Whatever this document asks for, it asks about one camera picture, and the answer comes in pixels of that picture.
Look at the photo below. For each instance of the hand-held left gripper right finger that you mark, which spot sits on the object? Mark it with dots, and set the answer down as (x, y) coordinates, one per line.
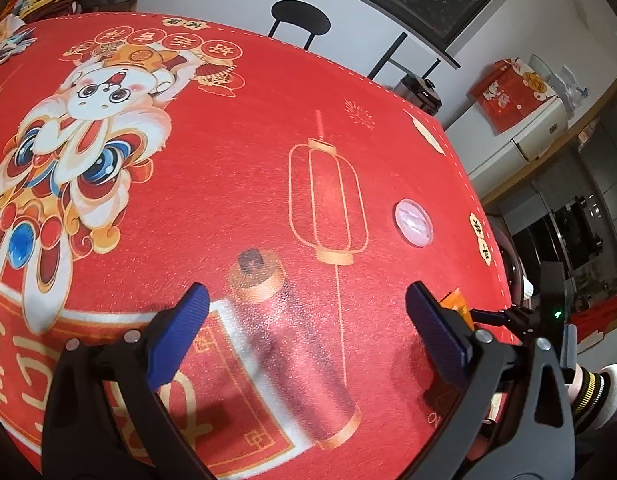
(438, 335)

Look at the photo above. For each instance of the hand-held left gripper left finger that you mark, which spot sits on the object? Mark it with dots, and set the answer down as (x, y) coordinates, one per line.
(181, 330)

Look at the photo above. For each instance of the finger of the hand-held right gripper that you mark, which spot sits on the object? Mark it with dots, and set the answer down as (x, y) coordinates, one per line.
(508, 320)

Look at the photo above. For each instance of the orange gold wrapper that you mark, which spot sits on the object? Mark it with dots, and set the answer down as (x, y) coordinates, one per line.
(458, 307)

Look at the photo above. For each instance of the brown trash bin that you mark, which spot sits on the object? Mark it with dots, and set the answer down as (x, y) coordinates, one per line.
(508, 265)

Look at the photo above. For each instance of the clear round plastic lid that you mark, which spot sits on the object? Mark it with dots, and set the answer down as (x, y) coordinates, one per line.
(413, 223)

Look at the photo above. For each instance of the person's right forearm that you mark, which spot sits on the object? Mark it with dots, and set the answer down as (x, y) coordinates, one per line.
(595, 387)

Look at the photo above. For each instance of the red packaging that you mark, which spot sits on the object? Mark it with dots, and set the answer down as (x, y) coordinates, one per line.
(603, 310)

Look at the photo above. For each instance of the black built-in oven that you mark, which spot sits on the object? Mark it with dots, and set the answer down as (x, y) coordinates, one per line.
(578, 240)

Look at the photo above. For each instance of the white refrigerator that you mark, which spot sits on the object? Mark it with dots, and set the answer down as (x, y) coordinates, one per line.
(538, 140)

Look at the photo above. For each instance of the red printed tablecloth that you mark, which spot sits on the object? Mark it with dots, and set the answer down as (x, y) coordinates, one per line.
(238, 160)

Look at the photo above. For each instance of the red printed towel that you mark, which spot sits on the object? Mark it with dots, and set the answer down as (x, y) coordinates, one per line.
(510, 95)

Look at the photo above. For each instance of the clear plastic bags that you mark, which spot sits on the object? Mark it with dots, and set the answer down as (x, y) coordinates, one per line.
(570, 85)

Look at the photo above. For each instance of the white bowl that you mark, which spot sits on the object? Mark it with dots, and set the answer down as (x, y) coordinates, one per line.
(540, 66)

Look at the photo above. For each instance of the brown rice cooker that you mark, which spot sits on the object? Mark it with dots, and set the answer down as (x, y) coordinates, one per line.
(423, 92)

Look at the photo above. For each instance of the white black-framed side table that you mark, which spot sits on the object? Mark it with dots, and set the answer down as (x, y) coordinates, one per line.
(388, 55)

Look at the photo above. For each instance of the cartoon paper figure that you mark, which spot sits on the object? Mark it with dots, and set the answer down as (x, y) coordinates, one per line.
(8, 42)

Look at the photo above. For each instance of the wooden door frame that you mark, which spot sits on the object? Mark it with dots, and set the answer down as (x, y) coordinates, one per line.
(508, 180)

